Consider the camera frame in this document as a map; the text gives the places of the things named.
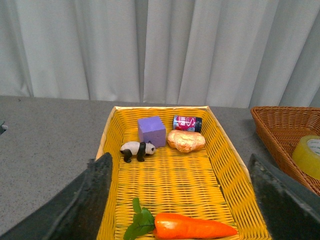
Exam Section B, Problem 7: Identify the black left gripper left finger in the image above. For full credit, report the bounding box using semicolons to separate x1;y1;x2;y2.
0;152;113;240

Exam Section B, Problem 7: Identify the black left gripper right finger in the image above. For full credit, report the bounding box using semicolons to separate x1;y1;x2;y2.
248;154;320;240

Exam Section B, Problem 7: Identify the clear packing tape roll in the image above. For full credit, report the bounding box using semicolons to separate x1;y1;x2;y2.
292;135;320;180

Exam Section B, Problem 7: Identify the brown wicker basket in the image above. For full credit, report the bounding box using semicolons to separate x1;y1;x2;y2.
250;106;320;195

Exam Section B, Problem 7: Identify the yellow woven basket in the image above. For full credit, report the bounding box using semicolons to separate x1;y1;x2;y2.
97;106;271;240

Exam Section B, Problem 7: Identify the toy panda figure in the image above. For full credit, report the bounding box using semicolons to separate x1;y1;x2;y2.
120;141;157;163

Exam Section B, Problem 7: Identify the toy orange carrot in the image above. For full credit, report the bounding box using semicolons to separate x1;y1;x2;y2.
123;197;238;240

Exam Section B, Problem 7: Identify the purple cube block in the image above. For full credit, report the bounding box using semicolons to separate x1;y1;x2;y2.
137;116;167;148

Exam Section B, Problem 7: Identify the toy bread roll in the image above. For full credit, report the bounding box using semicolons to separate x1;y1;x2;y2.
167;130;206;153

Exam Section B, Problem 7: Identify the small red labelled can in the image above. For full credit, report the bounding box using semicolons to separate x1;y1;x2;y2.
172;115;202;133

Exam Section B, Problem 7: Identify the white curtain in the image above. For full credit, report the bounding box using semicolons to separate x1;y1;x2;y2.
0;0;320;108

